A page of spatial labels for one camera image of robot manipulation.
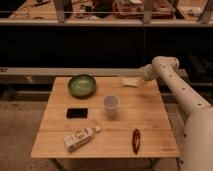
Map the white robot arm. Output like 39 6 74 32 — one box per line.
140 56 213 171

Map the green bowl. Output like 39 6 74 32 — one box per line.
68 74 96 98

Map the clear plastic cup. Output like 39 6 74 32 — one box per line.
102 94 120 117

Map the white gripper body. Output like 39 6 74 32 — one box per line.
139 65 155 81

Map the cluttered wooden shelf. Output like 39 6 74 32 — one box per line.
0 0 213 27

